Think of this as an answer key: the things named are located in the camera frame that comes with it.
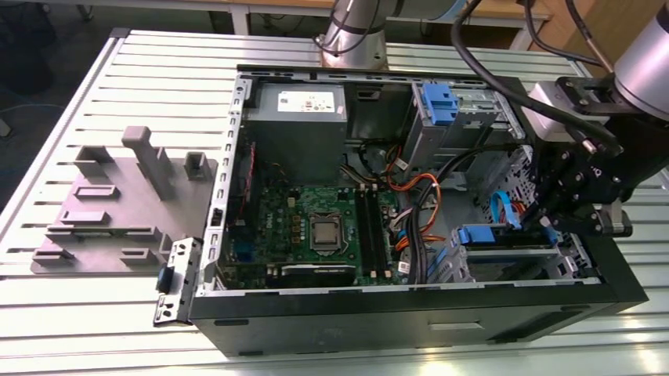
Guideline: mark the metal disk bay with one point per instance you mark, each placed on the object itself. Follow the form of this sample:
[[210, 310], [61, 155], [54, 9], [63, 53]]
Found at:
[[501, 254]]

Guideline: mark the green motherboard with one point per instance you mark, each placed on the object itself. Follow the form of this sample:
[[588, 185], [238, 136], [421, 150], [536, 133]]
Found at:
[[277, 203]]

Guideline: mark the blue drive latch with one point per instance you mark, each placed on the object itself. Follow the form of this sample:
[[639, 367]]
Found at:
[[440, 105]]

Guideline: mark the grey power supply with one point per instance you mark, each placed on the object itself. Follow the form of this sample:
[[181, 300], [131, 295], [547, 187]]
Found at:
[[298, 149]]

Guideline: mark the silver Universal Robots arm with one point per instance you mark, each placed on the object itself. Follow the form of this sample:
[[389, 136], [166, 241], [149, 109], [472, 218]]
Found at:
[[350, 35]]

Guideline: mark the black open PC case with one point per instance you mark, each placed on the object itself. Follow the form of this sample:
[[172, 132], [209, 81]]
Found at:
[[366, 325]]

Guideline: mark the CPU socket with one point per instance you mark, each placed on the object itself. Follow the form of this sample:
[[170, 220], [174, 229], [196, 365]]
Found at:
[[345, 235]]

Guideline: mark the wooden top desk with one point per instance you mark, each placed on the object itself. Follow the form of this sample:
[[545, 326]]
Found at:
[[157, 2], [501, 13]]

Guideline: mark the black graphics card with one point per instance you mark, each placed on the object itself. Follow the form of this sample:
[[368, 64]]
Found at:
[[314, 274]]

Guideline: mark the black RAM slot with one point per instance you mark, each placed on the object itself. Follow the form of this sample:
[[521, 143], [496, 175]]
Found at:
[[369, 231], [364, 231], [376, 231], [381, 231]]

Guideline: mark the silver CPU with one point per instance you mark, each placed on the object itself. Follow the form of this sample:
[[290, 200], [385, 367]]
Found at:
[[325, 232]]

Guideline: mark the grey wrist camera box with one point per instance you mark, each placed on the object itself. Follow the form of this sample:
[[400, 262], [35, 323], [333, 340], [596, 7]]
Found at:
[[544, 131]]

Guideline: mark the black office chair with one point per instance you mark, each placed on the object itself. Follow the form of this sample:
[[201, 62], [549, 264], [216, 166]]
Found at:
[[26, 47]]

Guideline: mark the wooden cabinet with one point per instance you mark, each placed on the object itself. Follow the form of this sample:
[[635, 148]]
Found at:
[[561, 23]]

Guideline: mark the metal optical drive cage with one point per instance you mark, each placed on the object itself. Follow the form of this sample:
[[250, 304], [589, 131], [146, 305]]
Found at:
[[427, 141]]

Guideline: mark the grey parts rack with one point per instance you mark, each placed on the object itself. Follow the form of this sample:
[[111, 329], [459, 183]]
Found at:
[[131, 219]]

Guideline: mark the metal slot retention bracket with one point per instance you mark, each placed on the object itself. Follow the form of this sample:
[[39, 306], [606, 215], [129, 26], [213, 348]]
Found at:
[[184, 250]]

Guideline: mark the blue port connector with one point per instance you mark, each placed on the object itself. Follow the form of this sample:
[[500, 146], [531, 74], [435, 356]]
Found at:
[[244, 250]]

